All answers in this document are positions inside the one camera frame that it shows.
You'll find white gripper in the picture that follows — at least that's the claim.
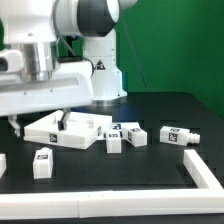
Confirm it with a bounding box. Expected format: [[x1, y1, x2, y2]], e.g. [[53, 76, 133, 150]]
[[0, 50, 93, 137]]

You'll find white square tabletop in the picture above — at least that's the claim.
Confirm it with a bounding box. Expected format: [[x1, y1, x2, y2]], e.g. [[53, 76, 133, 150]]
[[24, 110, 112, 150]]

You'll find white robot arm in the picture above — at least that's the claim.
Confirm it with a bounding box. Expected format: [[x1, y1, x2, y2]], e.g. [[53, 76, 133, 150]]
[[0, 0, 138, 135]]

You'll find white block at left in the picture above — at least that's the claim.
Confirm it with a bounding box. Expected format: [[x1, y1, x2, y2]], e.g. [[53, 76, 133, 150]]
[[0, 154, 7, 179]]

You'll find white tag sheet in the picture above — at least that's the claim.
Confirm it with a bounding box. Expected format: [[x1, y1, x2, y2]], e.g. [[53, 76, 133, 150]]
[[111, 122, 140, 131]]

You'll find white L-shaped fence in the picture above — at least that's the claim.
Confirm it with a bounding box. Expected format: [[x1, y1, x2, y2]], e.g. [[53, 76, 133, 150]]
[[0, 149, 224, 220]]

